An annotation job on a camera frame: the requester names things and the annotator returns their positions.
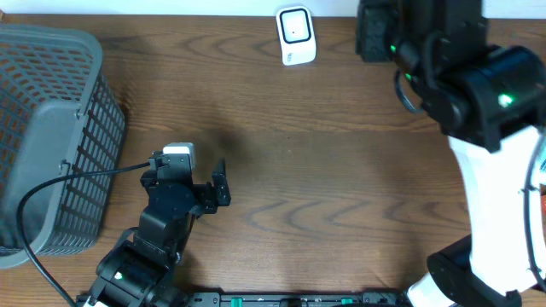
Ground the red snack package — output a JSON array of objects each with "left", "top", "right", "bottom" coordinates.
[{"left": 541, "top": 194, "right": 546, "bottom": 215}]

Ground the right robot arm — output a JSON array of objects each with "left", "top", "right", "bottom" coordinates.
[{"left": 356, "top": 0, "right": 545, "bottom": 306}]

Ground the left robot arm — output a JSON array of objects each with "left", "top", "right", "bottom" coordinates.
[{"left": 76, "top": 153, "right": 231, "bottom": 307}]

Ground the white barcode scanner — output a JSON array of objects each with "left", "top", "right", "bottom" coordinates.
[{"left": 276, "top": 5, "right": 317, "bottom": 66}]

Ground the grey plastic mesh basket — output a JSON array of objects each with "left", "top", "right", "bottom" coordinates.
[{"left": 1, "top": 25, "right": 125, "bottom": 269}]

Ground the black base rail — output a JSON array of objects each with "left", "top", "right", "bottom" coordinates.
[{"left": 185, "top": 290, "right": 410, "bottom": 307}]

